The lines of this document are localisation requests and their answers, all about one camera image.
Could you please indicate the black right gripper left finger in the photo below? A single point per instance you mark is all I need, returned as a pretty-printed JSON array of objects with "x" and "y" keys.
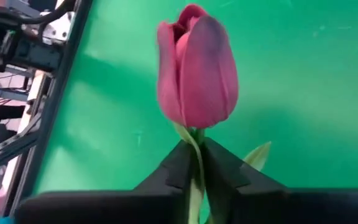
[{"x": 154, "y": 205}]

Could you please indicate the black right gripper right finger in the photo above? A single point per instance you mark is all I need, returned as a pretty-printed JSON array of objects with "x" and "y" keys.
[{"x": 259, "y": 205}]

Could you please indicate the crimson artificial tulip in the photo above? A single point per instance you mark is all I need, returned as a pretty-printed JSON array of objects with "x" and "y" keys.
[{"x": 197, "y": 77}]

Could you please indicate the green table mat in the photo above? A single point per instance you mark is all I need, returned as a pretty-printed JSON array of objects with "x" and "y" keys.
[{"x": 291, "y": 93}]

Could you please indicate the black aluminium table frame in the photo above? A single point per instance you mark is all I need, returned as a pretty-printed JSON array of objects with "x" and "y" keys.
[{"x": 54, "y": 99}]

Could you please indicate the black clamp mount device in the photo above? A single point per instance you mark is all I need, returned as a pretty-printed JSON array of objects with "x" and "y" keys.
[{"x": 26, "y": 53}]

